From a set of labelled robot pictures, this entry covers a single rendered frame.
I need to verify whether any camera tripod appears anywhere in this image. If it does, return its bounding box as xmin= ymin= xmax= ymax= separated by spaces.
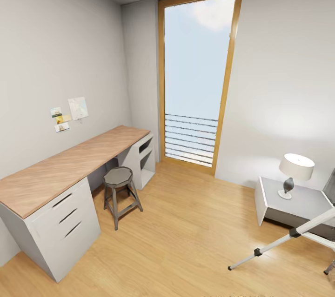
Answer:
xmin=228 ymin=207 xmax=335 ymax=275

